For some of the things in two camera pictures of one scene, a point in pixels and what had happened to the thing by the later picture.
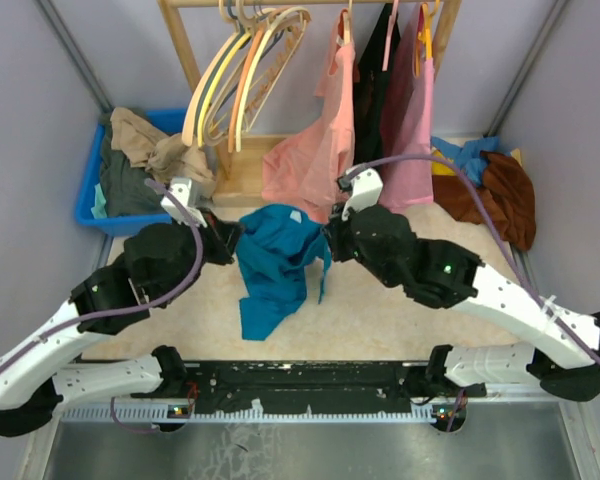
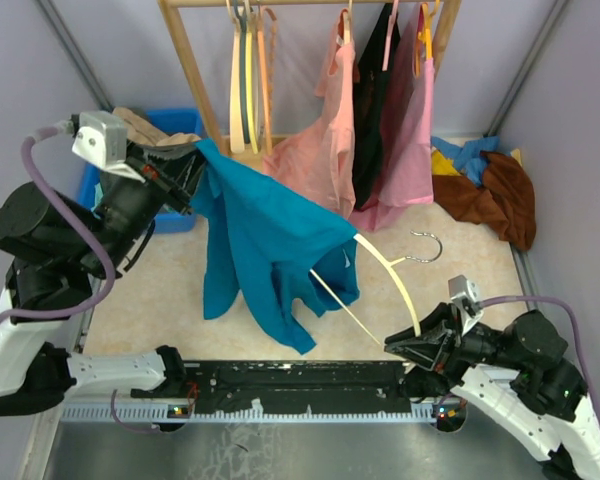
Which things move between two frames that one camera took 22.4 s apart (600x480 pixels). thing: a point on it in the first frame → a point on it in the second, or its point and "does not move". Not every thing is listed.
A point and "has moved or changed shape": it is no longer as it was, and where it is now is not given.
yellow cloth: (443, 168) does not move
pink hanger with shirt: (389, 36) does not move
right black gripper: (334, 231) → (439, 344)
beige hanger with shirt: (344, 35) does not move
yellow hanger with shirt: (423, 47) does not move
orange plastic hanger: (242, 79) → (263, 75)
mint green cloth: (99, 210) does not move
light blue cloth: (467, 155) does not move
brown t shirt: (505, 193) does not move
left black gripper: (217, 232) → (169, 170)
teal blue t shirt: (274, 245) has moved or changed shape
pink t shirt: (408, 118) does not move
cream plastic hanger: (186, 136) → (392, 264)
